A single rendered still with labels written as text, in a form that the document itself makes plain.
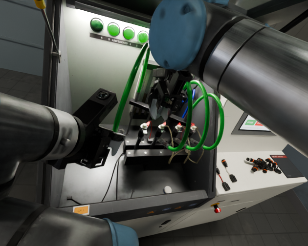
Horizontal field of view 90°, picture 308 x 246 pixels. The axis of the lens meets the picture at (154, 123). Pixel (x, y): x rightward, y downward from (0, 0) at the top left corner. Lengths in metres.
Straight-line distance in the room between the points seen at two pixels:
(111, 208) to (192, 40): 0.60
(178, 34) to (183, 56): 0.02
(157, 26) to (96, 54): 0.58
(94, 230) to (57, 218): 0.04
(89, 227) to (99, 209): 0.47
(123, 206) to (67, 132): 0.47
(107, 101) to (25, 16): 2.35
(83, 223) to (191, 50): 0.21
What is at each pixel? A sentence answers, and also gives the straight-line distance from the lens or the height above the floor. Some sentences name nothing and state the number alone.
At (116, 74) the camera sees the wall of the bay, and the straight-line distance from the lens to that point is 0.80.
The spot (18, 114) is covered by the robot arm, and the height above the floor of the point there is 1.45.
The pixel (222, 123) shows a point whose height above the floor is 1.28.
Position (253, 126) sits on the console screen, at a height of 1.17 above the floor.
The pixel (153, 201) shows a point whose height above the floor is 0.95.
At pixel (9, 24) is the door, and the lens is 2.77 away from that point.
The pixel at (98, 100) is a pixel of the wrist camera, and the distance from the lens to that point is 0.33.
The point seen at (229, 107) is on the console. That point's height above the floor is 1.26.
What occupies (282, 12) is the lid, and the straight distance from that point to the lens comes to 0.67.
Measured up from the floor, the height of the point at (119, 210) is 0.95.
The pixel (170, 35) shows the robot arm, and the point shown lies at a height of 1.54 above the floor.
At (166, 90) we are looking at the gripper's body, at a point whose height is 1.38.
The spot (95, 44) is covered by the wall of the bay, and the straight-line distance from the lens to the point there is 0.75.
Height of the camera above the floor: 1.59
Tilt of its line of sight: 42 degrees down
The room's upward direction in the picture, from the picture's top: 23 degrees clockwise
